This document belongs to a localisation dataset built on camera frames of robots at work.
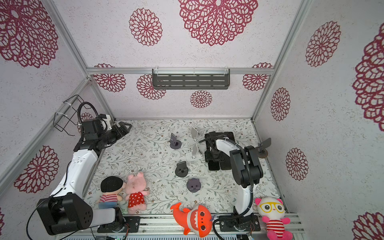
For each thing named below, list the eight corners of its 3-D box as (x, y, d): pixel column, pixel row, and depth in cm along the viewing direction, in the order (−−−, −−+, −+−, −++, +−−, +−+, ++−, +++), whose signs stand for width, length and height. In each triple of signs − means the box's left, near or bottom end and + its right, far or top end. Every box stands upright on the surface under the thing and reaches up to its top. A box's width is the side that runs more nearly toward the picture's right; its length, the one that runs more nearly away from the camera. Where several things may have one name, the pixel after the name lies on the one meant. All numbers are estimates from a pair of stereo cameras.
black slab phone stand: (176, 177, 92) (175, 169, 84) (177, 169, 95) (175, 161, 87) (188, 177, 92) (187, 169, 84) (188, 169, 95) (188, 161, 87)
